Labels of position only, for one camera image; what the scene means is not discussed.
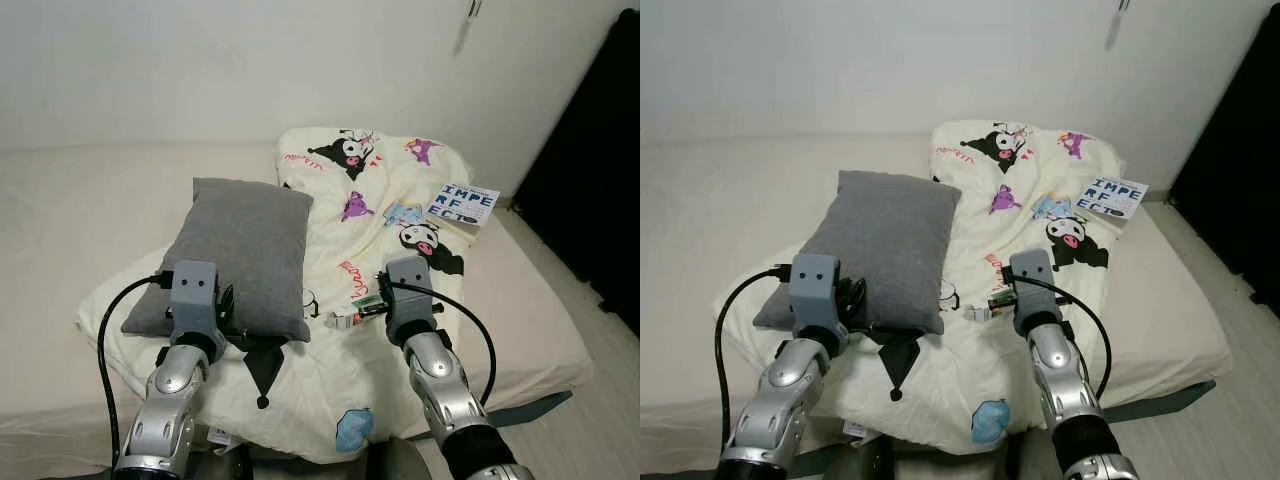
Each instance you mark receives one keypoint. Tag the grey pillow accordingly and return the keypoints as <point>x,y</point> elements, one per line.
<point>240,240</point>
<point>880,235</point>

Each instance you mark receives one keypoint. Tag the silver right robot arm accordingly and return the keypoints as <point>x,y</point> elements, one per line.
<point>440,385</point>
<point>1060,380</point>

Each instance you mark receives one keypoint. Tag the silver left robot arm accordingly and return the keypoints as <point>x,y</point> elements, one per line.
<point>170,400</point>
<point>790,400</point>

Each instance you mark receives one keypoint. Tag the crumpled white printed paper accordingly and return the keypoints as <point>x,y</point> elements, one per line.
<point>975,312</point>
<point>342,321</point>

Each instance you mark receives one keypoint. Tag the cream cartoon print quilt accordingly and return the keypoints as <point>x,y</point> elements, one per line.
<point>330,380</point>
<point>960,380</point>

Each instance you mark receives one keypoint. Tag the white book blue lettering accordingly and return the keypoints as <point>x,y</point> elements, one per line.
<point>460,203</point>
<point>1110,197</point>

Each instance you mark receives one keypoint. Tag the mattress with beige sheet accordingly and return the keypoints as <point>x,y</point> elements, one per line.
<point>700,210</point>
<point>60,220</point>

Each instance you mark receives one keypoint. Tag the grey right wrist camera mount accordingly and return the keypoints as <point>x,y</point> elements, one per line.
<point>408,285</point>
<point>1035,275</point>

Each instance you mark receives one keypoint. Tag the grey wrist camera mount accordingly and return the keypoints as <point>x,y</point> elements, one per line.
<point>812,285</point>
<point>1035,275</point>
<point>408,285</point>
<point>193,290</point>

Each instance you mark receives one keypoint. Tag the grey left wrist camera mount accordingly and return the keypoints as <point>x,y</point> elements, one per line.
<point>812,285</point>
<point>193,290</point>

